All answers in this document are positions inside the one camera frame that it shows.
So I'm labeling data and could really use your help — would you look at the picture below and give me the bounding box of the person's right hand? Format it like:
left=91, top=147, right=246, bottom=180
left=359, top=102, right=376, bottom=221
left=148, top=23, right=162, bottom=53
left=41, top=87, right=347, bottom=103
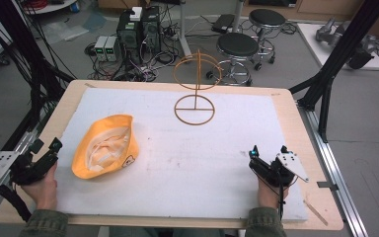
left=257, top=177, right=290, bottom=210

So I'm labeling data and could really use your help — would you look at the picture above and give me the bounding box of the grey tape strip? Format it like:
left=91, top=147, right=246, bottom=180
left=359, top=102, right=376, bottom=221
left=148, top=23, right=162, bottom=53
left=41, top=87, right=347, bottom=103
left=316, top=181, right=340, bottom=192

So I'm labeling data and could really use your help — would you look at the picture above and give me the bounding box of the wooden ring hat stand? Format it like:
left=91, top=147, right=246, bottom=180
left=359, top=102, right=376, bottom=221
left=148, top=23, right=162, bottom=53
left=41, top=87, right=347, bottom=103
left=173, top=48, right=223, bottom=126

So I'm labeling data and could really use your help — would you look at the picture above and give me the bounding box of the tangle of floor cables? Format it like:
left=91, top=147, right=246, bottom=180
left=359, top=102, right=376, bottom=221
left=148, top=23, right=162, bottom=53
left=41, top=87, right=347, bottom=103
left=84, top=19, right=191, bottom=83

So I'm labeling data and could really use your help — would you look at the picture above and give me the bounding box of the yellow bucket hat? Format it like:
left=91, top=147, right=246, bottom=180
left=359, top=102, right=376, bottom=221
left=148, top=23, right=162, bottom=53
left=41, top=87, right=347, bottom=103
left=71, top=114, right=140, bottom=181

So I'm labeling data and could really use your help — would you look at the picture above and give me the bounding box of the white platform board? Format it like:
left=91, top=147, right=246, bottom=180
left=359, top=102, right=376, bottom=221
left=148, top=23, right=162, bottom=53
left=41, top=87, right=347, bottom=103
left=296, top=22, right=379, bottom=72

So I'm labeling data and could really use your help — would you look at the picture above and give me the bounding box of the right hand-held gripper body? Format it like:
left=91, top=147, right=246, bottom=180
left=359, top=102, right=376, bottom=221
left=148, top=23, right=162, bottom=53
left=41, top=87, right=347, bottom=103
left=248, top=151, right=310, bottom=189

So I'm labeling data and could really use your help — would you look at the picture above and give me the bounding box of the black gripper strap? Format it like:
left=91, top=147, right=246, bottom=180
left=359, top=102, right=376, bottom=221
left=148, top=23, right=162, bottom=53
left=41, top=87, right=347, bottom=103
left=0, top=179, right=34, bottom=223

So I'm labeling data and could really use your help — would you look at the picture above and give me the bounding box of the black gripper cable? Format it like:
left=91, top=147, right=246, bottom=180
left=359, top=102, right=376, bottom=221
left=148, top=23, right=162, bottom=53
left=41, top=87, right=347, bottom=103
left=275, top=171, right=300, bottom=221

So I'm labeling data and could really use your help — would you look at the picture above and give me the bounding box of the grey power supply unit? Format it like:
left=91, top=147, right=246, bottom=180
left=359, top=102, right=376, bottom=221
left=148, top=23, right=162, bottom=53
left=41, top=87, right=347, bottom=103
left=93, top=35, right=109, bottom=62
left=105, top=35, right=121, bottom=63

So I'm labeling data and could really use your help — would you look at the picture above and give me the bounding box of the aluminium rail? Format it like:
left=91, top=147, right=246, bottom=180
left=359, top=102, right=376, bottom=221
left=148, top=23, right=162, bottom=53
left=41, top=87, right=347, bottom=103
left=0, top=126, right=42, bottom=220
left=296, top=104, right=370, bottom=237

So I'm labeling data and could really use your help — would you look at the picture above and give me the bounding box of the black computer tower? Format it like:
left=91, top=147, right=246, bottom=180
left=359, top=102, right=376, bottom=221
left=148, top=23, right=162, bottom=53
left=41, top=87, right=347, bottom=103
left=140, top=5, right=163, bottom=56
left=115, top=9, right=144, bottom=64

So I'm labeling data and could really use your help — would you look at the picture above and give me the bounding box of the black round stool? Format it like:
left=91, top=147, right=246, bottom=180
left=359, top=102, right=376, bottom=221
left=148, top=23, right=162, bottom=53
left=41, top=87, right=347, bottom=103
left=206, top=32, right=261, bottom=87
left=248, top=8, right=288, bottom=72

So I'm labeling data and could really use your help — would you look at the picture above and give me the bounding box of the black metal frame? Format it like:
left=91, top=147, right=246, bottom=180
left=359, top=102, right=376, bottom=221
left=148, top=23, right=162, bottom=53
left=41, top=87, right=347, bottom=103
left=0, top=0, right=77, bottom=186
left=288, top=0, right=379, bottom=144

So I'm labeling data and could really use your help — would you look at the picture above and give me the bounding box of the grey metal table leg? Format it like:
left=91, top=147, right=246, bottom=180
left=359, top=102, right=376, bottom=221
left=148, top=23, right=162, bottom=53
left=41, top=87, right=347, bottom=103
left=177, top=0, right=193, bottom=59

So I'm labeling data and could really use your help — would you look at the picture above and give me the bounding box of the thin wooden stick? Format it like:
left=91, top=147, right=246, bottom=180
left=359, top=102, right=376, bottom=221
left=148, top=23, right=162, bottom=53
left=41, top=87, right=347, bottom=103
left=303, top=198, right=330, bottom=227

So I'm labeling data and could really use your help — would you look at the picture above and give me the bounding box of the white foam mat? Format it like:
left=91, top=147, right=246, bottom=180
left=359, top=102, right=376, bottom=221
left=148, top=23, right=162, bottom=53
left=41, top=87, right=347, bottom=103
left=54, top=87, right=310, bottom=222

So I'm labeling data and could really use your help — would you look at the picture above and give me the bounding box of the person's left hand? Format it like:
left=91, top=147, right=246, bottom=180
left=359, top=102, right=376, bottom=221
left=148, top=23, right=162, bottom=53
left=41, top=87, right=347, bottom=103
left=20, top=162, right=59, bottom=211

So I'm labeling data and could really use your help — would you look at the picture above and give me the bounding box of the white box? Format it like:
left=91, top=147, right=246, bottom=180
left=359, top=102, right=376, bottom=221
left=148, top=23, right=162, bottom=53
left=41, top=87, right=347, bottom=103
left=129, top=6, right=144, bottom=23

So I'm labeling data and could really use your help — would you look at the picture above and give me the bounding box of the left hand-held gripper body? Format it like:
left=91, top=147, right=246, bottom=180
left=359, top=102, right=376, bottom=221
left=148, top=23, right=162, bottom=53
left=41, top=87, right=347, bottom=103
left=0, top=146, right=60, bottom=187

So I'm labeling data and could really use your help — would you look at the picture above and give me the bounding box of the grey robot part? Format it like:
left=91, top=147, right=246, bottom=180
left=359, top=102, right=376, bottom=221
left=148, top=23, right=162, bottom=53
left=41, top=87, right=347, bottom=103
left=315, top=18, right=376, bottom=70

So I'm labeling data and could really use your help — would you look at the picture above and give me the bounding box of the black flat device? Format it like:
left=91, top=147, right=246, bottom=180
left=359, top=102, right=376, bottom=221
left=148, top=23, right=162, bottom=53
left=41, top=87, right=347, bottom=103
left=210, top=13, right=236, bottom=34

